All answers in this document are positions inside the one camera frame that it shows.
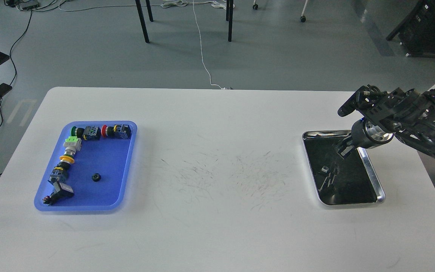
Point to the blue plastic tray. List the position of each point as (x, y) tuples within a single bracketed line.
[(111, 158)]

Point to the black table leg right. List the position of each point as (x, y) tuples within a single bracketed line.
[(229, 18)]

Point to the silver metal tray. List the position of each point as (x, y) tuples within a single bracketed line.
[(339, 182)]

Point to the robot arm image right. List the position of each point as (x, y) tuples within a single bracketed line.
[(408, 116)]

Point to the black gear lower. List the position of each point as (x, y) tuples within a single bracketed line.
[(96, 177)]

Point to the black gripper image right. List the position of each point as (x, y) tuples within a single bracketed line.
[(365, 135)]

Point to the black table leg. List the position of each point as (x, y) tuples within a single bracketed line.
[(141, 17), (229, 18)]

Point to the black table leg left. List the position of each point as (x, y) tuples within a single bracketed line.
[(141, 17)]

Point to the red push button switch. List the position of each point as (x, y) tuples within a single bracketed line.
[(119, 131)]

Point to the green white connector switch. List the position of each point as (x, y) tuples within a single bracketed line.
[(72, 145)]

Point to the black white switch block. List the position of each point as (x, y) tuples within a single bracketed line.
[(60, 191)]

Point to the yellow ring push button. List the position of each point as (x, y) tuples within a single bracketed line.
[(60, 171)]

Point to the green push button switch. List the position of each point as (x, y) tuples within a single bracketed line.
[(89, 133)]

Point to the black cabinet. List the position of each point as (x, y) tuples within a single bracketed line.
[(416, 31)]

